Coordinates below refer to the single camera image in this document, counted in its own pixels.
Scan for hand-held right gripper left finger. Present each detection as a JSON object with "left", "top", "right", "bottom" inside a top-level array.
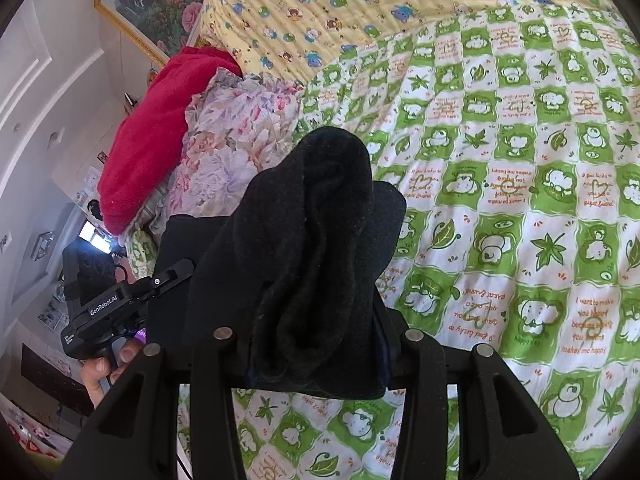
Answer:
[{"left": 52, "top": 326, "right": 253, "bottom": 480}]

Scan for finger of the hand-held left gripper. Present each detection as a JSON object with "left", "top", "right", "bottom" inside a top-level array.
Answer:
[{"left": 149, "top": 258, "right": 196, "bottom": 307}]

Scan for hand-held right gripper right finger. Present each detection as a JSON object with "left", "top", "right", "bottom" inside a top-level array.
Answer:
[{"left": 399, "top": 329, "right": 585, "bottom": 480}]

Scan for black pants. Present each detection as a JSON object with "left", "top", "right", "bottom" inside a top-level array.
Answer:
[{"left": 152, "top": 126, "right": 408, "bottom": 401}]

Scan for person's left hand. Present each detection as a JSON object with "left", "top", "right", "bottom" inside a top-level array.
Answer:
[{"left": 81, "top": 337, "right": 146, "bottom": 410}]

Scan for dark cabinet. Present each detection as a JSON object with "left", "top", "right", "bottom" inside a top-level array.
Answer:
[{"left": 20, "top": 344, "right": 96, "bottom": 417}]

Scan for red blanket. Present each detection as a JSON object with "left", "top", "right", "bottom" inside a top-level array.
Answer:
[{"left": 97, "top": 46, "right": 246, "bottom": 237}]

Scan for floral ruffled pillow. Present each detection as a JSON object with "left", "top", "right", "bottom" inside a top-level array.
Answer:
[{"left": 125, "top": 71, "right": 306, "bottom": 281}]

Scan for green checkered quilt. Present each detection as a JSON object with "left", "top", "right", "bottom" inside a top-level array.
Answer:
[{"left": 125, "top": 2, "right": 640, "bottom": 480}]

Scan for gold framed landscape painting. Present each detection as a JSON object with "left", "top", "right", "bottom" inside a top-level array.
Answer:
[{"left": 94, "top": 0, "right": 236, "bottom": 68}]

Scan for yellow animal print quilt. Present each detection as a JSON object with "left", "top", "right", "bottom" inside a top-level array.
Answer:
[{"left": 200, "top": 0, "right": 621, "bottom": 86}]

